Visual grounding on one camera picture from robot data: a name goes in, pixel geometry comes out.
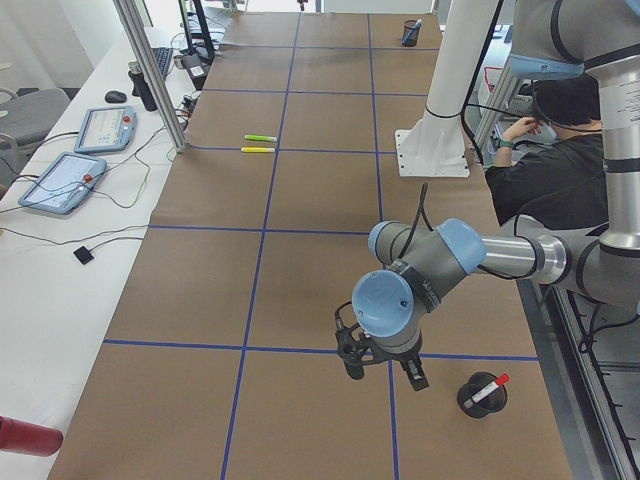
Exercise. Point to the small black sensor box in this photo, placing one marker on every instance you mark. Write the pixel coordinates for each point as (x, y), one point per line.
(83, 255)

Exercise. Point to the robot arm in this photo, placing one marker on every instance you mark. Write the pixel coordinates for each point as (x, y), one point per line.
(421, 266)

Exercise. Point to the black mesh pen cup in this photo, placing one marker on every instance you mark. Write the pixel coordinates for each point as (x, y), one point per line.
(410, 34)
(495, 402)

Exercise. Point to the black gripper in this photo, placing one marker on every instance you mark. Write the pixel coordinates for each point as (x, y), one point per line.
(398, 358)

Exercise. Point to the black keyboard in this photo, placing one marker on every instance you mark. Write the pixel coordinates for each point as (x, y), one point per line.
(163, 57)

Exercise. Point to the black water bottle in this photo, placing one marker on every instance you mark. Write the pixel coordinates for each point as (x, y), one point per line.
(141, 87)

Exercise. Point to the red white marker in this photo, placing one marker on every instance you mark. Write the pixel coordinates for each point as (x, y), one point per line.
(487, 390)

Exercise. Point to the black computer mouse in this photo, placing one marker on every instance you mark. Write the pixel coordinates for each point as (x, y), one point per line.
(115, 97)

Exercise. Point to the aluminium frame post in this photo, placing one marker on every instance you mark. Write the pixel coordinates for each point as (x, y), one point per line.
(132, 23)

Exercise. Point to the far teach pendant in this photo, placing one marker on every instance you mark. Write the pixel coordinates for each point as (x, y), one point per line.
(106, 130)

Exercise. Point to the seated person in black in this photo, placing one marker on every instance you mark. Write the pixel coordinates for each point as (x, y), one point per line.
(562, 186)

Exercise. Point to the near teach pendant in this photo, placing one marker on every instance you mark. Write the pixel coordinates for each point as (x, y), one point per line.
(65, 184)

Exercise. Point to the yellow highlighter pen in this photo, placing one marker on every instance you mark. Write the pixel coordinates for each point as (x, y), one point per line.
(252, 149)

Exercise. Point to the red fire extinguisher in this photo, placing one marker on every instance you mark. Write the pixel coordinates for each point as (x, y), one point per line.
(30, 439)

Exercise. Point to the teach pendant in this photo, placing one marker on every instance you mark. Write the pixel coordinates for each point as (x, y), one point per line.
(106, 130)
(65, 184)

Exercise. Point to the white central pedestal column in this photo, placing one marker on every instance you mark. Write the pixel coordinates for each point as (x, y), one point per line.
(435, 146)

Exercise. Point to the green highlighter pen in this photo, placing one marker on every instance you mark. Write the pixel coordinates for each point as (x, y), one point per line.
(260, 138)

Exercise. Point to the right black mesh pen cup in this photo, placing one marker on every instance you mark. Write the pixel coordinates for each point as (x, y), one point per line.
(410, 34)

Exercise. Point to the left black mesh pen cup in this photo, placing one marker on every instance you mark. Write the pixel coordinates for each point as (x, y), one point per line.
(495, 402)

